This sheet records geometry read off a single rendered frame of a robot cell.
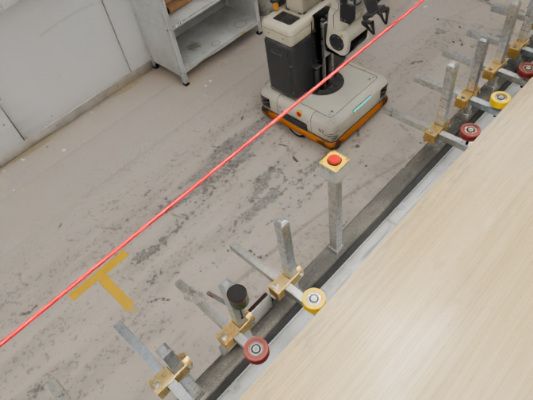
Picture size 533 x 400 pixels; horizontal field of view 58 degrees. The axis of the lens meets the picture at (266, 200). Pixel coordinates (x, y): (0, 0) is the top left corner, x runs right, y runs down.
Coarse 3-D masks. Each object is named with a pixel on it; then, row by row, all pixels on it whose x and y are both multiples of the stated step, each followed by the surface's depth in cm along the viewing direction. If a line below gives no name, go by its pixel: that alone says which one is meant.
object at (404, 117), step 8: (384, 112) 226; (392, 112) 222; (400, 112) 221; (400, 120) 222; (408, 120) 218; (416, 120) 217; (416, 128) 217; (424, 128) 214; (440, 136) 210; (448, 136) 209; (456, 144) 207; (464, 144) 204
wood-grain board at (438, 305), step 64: (512, 128) 196; (448, 192) 180; (512, 192) 176; (384, 256) 166; (448, 256) 163; (512, 256) 160; (320, 320) 155; (384, 320) 152; (448, 320) 150; (512, 320) 147; (256, 384) 144; (320, 384) 142; (384, 384) 140; (448, 384) 138; (512, 384) 136
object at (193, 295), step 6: (192, 288) 170; (198, 288) 172; (186, 294) 170; (192, 294) 169; (198, 294) 170; (204, 294) 170; (186, 300) 169; (192, 300) 169; (198, 300) 168; (204, 300) 168
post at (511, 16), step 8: (512, 8) 208; (512, 16) 210; (504, 24) 215; (512, 24) 213; (504, 32) 217; (504, 40) 219; (504, 48) 222; (496, 56) 228; (504, 56) 228; (488, 80) 239; (496, 80) 237
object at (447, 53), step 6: (444, 48) 243; (444, 54) 242; (450, 54) 240; (456, 54) 239; (462, 54) 238; (456, 60) 240; (462, 60) 237; (468, 60) 235; (486, 66) 231; (498, 72) 228; (504, 72) 226; (510, 72) 226; (504, 78) 227; (510, 78) 225; (516, 78) 223; (522, 78) 222; (522, 84) 223
